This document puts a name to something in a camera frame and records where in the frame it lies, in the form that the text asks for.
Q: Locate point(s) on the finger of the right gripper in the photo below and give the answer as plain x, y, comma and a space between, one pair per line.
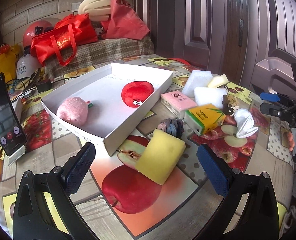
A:
277, 98
273, 110

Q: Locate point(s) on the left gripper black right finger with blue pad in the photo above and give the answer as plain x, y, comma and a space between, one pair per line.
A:
259, 219

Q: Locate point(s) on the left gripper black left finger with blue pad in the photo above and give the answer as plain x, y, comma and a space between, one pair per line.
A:
32, 218

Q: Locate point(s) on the white sock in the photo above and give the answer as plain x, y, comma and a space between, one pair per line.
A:
245, 123

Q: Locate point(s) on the yellow green tissue pack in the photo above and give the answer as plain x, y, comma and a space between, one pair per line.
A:
202, 119

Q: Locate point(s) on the braided grey brown cloth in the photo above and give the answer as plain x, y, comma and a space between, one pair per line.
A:
173, 127

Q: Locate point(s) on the yellow green scrub sponge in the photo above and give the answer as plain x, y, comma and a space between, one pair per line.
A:
160, 156

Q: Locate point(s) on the pink fluffy plush ball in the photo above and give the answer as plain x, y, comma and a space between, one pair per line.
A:
74, 111

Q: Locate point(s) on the red tomato plush toy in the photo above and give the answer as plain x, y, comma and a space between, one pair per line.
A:
136, 92

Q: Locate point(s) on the black white patterned cloth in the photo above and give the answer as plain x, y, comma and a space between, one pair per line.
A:
230, 104

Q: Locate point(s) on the pale yellow sponge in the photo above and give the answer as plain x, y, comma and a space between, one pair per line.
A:
218, 81

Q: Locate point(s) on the white foam block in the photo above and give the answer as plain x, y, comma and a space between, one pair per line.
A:
197, 78
205, 95

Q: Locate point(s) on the person's hand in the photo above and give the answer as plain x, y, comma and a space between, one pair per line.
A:
291, 141

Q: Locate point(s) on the brown panel door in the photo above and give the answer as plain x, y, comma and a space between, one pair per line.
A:
253, 42

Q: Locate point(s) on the pink tissue pack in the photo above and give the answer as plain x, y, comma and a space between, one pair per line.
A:
177, 103

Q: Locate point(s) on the black smartphone on stand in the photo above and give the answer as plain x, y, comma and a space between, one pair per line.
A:
12, 136

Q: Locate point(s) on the black power adapter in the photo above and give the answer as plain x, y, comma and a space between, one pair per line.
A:
43, 86

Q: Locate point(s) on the white helmet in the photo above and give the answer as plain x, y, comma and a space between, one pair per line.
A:
26, 66

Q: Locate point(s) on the red crumpled nonwoven bag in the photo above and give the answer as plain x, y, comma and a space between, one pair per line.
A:
123, 22

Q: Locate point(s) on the yellow shopping bag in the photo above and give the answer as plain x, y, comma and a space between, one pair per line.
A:
9, 56

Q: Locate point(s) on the plaid covered bench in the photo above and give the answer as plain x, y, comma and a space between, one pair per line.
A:
99, 52

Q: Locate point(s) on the red tote bag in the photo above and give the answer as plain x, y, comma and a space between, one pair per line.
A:
69, 33

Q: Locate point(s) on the cream foam roll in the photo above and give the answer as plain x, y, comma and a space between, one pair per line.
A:
97, 10

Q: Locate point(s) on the red helmet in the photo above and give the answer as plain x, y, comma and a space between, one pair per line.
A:
35, 29

